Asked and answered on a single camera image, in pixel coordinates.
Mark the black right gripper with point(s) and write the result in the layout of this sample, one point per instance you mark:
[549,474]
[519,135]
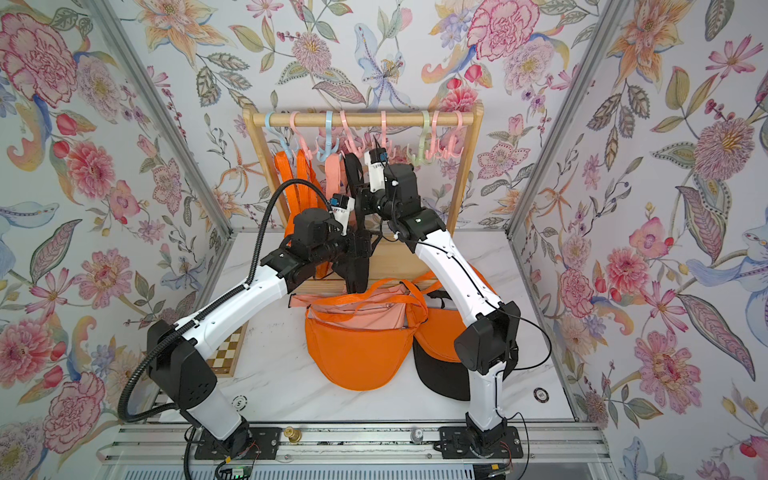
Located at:
[369,199]

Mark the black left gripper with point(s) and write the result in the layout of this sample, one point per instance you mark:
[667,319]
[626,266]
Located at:
[356,250]

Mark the black waist bag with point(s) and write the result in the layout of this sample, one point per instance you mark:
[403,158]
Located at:
[450,380]
[355,267]

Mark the pink waist bag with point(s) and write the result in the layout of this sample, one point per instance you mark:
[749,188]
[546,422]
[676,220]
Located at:
[336,179]
[379,310]

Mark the orange waist bag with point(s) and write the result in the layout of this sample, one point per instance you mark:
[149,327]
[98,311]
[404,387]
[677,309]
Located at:
[365,360]
[436,335]

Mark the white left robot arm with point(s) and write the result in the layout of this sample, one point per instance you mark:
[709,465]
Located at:
[177,360]

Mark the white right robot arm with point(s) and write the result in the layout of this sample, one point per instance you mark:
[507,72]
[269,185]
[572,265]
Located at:
[487,347]

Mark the blue plastic hook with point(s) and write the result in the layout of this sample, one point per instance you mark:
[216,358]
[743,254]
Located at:
[283,142]
[326,145]

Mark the pink plastic hook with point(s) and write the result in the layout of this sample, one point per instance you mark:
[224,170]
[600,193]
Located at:
[451,150]
[302,144]

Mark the pink plastic hook right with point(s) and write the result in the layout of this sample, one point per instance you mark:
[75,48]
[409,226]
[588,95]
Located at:
[451,150]

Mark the green plastic hook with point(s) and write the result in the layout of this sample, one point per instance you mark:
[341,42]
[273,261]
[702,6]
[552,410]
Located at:
[417,156]

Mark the blue plastic hook far left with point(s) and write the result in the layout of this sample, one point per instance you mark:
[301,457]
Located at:
[283,142]

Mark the wooden hanging rack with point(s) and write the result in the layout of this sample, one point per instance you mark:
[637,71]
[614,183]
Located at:
[391,260]

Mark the wooden chessboard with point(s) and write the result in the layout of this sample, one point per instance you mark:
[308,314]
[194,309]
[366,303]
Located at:
[225,359]

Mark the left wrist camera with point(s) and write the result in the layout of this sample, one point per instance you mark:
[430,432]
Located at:
[343,211]

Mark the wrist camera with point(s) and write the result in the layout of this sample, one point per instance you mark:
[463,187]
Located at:
[376,160]
[343,211]

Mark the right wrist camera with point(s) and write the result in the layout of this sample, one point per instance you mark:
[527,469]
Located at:
[376,160]

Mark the aluminium corner post right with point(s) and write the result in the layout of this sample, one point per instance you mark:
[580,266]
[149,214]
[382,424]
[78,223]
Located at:
[606,26]

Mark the aluminium corner post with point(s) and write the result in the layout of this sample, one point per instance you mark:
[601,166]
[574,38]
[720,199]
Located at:
[116,37]
[606,26]

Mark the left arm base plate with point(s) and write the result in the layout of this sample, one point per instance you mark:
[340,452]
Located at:
[256,443]

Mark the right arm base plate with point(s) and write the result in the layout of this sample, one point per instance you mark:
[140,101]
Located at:
[463,442]

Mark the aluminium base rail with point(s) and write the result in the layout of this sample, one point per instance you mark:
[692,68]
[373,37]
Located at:
[394,450]

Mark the aluminium corner post left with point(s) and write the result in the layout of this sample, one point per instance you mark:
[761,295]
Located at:
[116,37]

